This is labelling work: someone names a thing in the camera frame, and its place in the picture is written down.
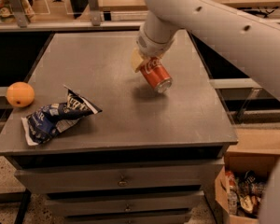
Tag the grey drawer cabinet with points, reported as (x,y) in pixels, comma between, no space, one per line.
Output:
(168,146)

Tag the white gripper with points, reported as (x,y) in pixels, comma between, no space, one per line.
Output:
(151,48)

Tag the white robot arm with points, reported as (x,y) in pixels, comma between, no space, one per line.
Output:
(250,43)

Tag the top drawer metal handle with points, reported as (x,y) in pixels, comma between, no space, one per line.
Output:
(122,181)

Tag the cardboard box of snacks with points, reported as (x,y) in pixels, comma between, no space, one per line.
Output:
(240,185)

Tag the metal railing post left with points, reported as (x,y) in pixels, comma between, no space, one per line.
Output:
(19,13)

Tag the blue crumpled chip bag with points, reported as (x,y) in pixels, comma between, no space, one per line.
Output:
(49,121)

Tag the red coke can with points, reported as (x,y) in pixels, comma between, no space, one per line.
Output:
(156,75)

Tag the orange fruit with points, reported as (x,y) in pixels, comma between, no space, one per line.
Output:
(20,94)

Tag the metal railing post middle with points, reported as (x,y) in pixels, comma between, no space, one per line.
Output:
(95,12)

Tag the metal railing post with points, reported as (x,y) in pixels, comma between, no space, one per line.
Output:
(19,13)
(95,12)

